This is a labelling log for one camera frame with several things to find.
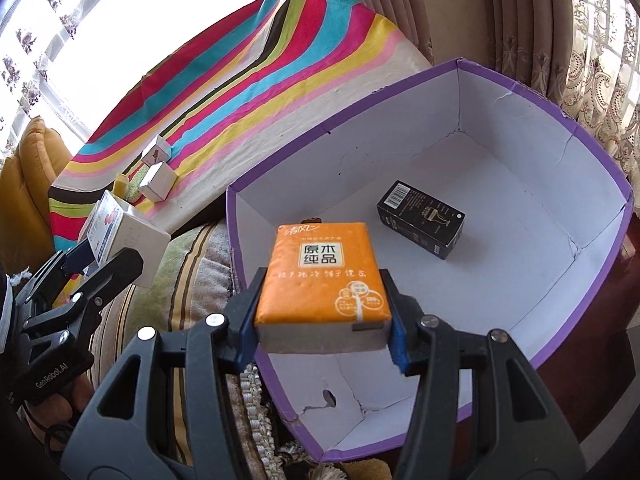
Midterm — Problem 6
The colourful striped cloth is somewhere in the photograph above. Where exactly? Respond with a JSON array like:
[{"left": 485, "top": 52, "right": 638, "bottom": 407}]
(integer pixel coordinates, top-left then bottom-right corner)
[{"left": 47, "top": 0, "right": 433, "bottom": 233}]

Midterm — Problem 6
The brown drape curtain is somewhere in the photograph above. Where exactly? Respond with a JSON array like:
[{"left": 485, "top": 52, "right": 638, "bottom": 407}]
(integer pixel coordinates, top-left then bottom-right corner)
[{"left": 310, "top": 0, "right": 581, "bottom": 106}]

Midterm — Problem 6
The small black box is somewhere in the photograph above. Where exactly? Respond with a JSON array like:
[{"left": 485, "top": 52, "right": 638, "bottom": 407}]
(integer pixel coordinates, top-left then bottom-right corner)
[{"left": 376, "top": 180, "right": 466, "bottom": 260}]

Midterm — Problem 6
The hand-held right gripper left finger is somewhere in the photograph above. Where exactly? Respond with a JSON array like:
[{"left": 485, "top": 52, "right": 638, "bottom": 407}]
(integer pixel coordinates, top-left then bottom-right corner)
[{"left": 60, "top": 266, "right": 268, "bottom": 480}]

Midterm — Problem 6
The purple-rimmed white cardboard box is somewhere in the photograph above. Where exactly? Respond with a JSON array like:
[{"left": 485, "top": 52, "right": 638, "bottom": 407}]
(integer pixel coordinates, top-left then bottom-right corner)
[{"left": 225, "top": 57, "right": 632, "bottom": 463}]

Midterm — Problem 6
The small white printed box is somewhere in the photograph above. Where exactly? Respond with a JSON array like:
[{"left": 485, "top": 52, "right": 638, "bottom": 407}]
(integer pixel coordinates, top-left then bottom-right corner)
[{"left": 141, "top": 135, "right": 173, "bottom": 166}]

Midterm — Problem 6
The sheer purple floral curtain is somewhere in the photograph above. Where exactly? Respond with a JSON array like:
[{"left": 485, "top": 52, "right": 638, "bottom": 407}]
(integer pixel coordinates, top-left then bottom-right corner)
[{"left": 0, "top": 0, "right": 311, "bottom": 161}]

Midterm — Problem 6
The orange tissue pack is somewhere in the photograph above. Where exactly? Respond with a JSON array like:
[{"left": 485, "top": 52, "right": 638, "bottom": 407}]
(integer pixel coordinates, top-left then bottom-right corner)
[{"left": 253, "top": 221, "right": 393, "bottom": 356}]

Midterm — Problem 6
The yellow sponge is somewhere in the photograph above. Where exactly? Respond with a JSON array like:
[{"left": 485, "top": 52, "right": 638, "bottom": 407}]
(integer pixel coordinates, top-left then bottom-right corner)
[{"left": 114, "top": 172, "right": 146, "bottom": 207}]

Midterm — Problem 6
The person's left hand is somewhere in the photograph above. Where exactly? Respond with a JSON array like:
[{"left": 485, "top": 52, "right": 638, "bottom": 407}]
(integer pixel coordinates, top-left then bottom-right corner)
[{"left": 30, "top": 380, "right": 98, "bottom": 433}]

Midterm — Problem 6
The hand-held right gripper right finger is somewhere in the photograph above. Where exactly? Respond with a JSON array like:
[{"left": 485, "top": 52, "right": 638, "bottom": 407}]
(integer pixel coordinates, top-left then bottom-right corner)
[{"left": 379, "top": 267, "right": 588, "bottom": 480}]

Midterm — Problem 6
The yellow cushion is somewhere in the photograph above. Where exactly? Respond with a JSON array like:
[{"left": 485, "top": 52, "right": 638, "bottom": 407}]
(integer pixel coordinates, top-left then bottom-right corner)
[{"left": 0, "top": 116, "right": 76, "bottom": 261}]

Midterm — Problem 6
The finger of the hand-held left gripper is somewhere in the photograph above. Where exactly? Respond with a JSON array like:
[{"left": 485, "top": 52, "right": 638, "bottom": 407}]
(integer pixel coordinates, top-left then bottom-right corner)
[
  {"left": 15, "top": 240, "right": 102, "bottom": 312},
  {"left": 22, "top": 248, "right": 146, "bottom": 362}
]

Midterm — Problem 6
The white box with blue print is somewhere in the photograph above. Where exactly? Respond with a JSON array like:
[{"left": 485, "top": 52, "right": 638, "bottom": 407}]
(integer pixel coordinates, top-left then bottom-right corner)
[{"left": 78, "top": 190, "right": 172, "bottom": 288}]

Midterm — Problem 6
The beige lace curtain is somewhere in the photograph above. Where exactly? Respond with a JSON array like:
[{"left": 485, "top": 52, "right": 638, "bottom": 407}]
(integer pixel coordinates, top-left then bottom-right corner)
[{"left": 562, "top": 0, "right": 640, "bottom": 211}]

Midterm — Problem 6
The small plain white box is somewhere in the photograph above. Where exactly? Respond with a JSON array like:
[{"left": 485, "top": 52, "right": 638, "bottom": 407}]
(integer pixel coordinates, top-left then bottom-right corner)
[{"left": 138, "top": 161, "right": 178, "bottom": 202}]

